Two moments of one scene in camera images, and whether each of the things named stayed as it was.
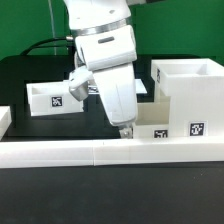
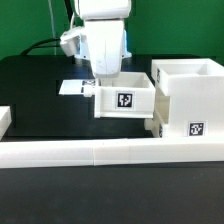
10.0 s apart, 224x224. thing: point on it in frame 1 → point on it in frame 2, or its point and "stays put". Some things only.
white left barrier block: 5,120 stays put
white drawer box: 49,98 → 128,95
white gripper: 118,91 → 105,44
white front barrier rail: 116,152 stays put
